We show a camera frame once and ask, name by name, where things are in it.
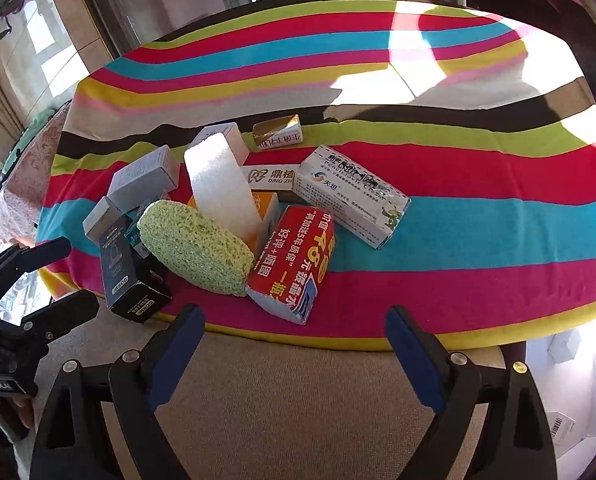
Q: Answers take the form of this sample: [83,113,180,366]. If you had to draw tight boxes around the striped colourful blanket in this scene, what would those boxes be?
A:
[35,0,596,351]

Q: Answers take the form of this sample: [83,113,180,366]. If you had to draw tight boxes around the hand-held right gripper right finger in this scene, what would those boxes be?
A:
[384,305,559,480]

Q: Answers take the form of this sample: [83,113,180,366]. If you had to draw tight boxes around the person's left hand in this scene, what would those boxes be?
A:
[0,397,34,443]

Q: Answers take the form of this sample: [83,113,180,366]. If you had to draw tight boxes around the floral cloth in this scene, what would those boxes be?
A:
[0,105,73,246]

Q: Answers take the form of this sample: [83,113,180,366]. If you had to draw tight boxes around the green sponge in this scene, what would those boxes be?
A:
[136,200,256,298]

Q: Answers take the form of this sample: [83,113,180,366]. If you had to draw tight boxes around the red printed packet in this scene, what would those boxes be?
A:
[245,205,336,326]

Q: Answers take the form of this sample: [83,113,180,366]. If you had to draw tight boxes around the long white box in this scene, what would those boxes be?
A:
[240,164,309,196]

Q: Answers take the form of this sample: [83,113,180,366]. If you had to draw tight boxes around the green cloth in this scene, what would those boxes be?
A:
[2,107,58,171]

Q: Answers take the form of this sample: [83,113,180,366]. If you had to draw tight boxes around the teal box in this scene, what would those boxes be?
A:
[125,220,151,261]

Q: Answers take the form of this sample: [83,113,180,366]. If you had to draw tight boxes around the black box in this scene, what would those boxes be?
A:
[98,212,173,324]

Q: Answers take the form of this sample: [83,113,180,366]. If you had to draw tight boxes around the orange white box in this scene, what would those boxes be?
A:
[188,190,281,251]

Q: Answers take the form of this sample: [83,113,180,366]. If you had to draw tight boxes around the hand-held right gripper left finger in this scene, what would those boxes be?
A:
[30,302,206,480]

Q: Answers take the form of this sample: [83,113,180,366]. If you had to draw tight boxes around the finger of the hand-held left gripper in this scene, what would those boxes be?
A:
[20,289,100,356]
[0,236,72,311]

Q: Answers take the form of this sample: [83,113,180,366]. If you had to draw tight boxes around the beige sofa cushion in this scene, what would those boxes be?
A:
[30,285,529,480]

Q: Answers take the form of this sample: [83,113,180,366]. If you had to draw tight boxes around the white foam block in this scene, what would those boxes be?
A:
[184,132,259,241]

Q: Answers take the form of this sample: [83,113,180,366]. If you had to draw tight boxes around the window frame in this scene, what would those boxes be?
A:
[72,0,469,61]

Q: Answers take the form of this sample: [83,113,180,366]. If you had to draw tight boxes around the small gold white box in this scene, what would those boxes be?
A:
[252,115,303,151]

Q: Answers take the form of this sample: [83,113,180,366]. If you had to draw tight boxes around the large white blue medicine box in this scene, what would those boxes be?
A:
[298,145,411,251]

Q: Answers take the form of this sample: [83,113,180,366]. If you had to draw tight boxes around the small grey white box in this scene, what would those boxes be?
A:
[82,196,128,241]

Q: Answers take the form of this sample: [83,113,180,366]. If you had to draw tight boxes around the plain white box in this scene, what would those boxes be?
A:
[190,122,251,166]

